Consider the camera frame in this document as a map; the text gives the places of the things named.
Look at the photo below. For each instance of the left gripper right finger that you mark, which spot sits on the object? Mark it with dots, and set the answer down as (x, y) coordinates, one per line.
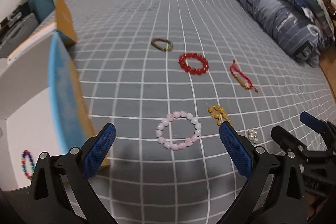
(274, 190)

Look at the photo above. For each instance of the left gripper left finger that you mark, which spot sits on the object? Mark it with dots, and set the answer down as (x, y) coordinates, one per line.
(48, 200)

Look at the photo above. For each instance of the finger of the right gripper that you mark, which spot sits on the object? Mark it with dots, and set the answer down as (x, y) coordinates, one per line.
(317, 126)
(310, 160)

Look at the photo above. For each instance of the white pearl earrings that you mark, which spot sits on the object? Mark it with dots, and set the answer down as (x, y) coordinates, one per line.
(252, 136)

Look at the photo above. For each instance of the red cord bracelet gold bar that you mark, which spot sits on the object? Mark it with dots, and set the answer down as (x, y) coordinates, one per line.
(241, 78)

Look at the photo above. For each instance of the person's left hand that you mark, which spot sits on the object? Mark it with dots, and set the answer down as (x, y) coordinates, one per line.
(319, 210)

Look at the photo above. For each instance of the white cardboard box blue yellow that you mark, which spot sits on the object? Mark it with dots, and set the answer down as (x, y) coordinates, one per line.
(42, 105)

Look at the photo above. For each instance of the folded blue patterned duvet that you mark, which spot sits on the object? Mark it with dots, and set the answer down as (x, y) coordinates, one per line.
(293, 32)

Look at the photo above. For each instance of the grey checked bed sheet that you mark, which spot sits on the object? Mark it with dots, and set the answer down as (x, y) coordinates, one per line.
(153, 68)

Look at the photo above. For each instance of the grey suitcase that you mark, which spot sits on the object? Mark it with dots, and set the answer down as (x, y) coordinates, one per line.
(17, 34)

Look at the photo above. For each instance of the teal suitcase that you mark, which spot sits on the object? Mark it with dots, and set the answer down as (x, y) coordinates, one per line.
(41, 8)

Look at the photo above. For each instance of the dark clutter pile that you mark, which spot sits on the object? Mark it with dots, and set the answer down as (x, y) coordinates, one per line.
(22, 10)

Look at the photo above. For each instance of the wooden bed frame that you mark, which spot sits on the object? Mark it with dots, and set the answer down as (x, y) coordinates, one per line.
(327, 63)

